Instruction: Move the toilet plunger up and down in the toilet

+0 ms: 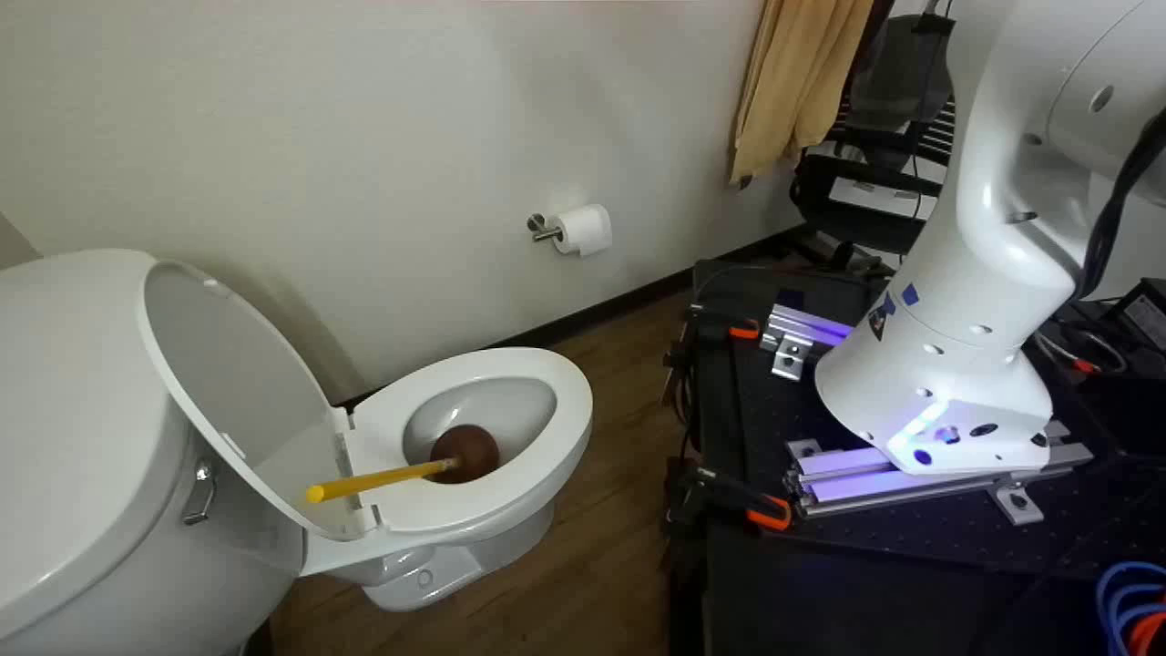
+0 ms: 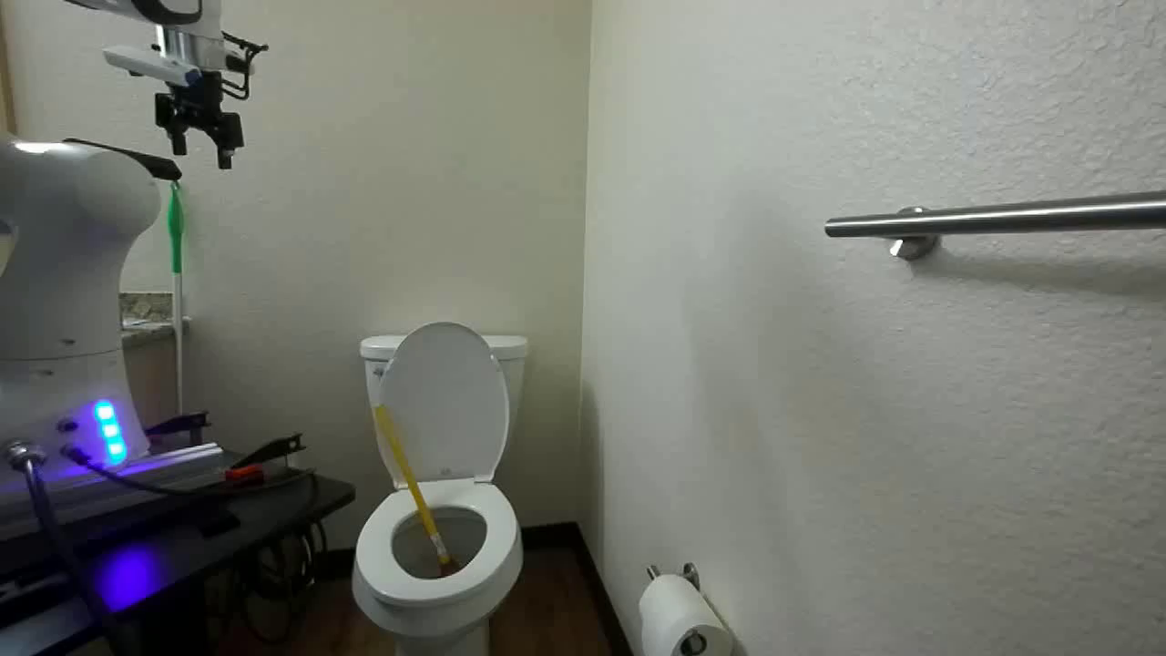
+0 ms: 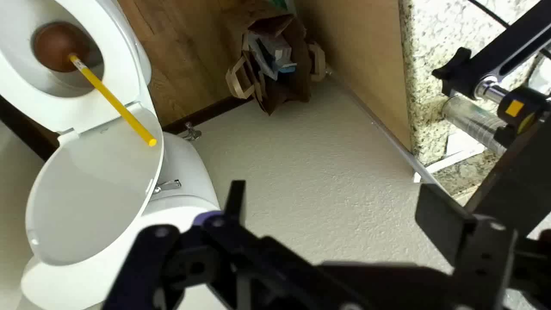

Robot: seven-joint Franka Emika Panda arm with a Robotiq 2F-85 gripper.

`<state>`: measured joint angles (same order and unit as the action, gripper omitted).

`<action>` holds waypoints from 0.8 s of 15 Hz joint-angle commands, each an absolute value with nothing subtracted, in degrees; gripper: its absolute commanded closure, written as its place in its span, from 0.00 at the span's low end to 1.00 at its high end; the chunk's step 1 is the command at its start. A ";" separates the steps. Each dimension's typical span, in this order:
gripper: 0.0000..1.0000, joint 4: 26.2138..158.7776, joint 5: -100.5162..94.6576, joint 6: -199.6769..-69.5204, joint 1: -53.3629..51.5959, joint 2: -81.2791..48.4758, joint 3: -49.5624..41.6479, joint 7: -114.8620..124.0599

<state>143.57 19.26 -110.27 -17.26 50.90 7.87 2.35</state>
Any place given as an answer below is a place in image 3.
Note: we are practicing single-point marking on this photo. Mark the metal water supply valve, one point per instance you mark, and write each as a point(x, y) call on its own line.
point(192, 133)

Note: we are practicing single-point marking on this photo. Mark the blue white box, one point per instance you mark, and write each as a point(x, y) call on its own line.
point(276, 54)

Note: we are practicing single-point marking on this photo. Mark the speckled granite countertop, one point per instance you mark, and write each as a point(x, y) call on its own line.
point(428, 45)

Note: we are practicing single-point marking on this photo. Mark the white toilet lid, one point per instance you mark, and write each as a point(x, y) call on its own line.
point(87, 195)

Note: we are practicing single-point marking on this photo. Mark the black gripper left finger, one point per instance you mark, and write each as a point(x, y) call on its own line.
point(173, 269)

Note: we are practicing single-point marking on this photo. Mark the white toilet seat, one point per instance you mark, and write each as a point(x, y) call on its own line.
point(123, 52)

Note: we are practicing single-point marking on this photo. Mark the silver tube with yellow label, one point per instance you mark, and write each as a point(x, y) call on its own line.
point(471, 112)

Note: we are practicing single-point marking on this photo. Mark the white toilet with tank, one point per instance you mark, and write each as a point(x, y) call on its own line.
point(183, 173)

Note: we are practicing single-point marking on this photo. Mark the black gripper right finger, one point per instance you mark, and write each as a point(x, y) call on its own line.
point(483, 264)

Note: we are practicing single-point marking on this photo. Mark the chrome flush lever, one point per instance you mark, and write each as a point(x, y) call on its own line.
point(169, 185)

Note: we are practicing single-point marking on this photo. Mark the brown paper bag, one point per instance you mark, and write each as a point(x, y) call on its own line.
point(286, 92)

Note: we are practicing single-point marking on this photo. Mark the wooden vanity cabinet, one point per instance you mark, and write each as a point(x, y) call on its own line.
point(355, 57)

